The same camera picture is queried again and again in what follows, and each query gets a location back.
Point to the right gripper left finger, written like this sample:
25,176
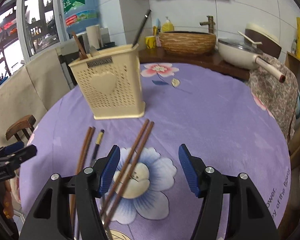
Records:
49,217

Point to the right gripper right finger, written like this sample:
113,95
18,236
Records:
248,216

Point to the black gold chopstick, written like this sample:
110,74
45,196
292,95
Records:
97,145

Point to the wooden chair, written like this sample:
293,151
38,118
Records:
23,124

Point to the purple floral tablecloth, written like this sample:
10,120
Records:
218,118

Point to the cream plastic utensil holder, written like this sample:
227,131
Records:
110,82

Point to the floral cloth cover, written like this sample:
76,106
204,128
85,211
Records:
280,99

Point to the cream frying pan with lid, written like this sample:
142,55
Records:
246,56

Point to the dark wooden counter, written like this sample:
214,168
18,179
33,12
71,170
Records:
212,61

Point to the woven basket sink basin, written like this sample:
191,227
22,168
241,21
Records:
187,43

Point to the window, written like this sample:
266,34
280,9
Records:
27,29

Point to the wooden side shelf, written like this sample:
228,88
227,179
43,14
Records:
293,63

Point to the paper towel roll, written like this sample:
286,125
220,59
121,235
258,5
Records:
93,34

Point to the brown white rice cooker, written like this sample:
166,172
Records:
270,43

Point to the yellow mug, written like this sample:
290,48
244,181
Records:
151,42

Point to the brass faucet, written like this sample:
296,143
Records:
210,24

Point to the yellow soap bottle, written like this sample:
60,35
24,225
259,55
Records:
167,26

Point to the blue water bottle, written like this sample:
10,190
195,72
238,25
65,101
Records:
80,14

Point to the black chopstick in holder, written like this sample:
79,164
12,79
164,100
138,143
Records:
142,25

